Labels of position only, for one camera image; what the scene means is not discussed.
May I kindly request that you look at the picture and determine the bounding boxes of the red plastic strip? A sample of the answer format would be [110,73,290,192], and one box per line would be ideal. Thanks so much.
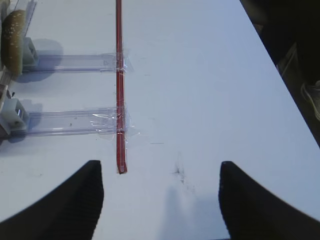
[115,0,127,174]

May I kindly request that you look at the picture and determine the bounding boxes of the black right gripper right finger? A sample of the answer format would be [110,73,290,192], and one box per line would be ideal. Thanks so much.
[218,161,320,240]

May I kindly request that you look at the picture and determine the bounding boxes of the clear rail holder upper right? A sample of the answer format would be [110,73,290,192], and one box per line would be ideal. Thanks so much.
[22,53,133,74]

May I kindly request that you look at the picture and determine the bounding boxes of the spare sesame bun top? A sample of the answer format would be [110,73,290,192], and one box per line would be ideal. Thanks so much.
[1,9,26,76]

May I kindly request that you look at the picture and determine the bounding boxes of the person's shoe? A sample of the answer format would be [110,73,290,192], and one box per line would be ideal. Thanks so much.
[300,80,320,121]

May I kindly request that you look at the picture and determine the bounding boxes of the white slider block upper right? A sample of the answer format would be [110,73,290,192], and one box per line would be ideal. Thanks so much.
[22,37,39,68]

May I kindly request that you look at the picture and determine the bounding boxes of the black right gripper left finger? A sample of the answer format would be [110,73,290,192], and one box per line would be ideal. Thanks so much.
[0,160,104,240]

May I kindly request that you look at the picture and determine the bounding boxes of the clear rail holder lower right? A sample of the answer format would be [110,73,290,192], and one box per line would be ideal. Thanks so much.
[10,106,133,138]

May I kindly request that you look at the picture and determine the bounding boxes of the white slider block lower right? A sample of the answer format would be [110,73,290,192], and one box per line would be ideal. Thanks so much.
[0,96,30,136]

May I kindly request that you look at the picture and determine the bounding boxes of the clear rail holder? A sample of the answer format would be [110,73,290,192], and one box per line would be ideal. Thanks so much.
[10,106,133,138]
[22,53,133,74]

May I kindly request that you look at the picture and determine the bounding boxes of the white slider block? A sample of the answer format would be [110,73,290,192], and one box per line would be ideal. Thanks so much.
[0,96,30,136]
[22,37,39,68]

